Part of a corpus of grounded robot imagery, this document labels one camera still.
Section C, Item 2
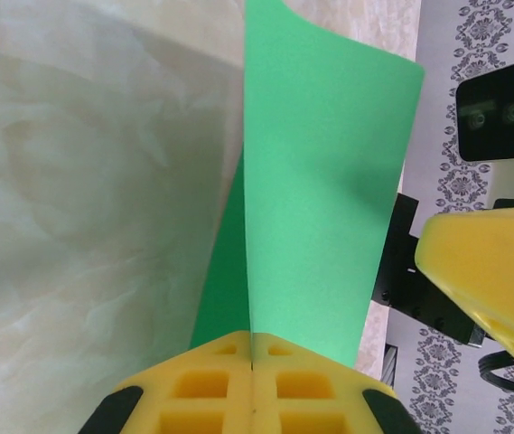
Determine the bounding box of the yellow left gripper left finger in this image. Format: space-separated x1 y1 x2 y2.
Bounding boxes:
77 329 254 434

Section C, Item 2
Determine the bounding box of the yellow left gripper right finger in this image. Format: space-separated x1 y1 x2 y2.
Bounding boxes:
250 332 422 434

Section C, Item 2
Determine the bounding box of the green paper sheet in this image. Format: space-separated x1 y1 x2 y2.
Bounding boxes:
190 0 426 368

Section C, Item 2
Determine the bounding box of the thin black right gripper cable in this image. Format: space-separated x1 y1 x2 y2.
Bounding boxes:
477 350 514 400

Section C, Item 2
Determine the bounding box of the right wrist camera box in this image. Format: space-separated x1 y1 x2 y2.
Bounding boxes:
454 61 514 163

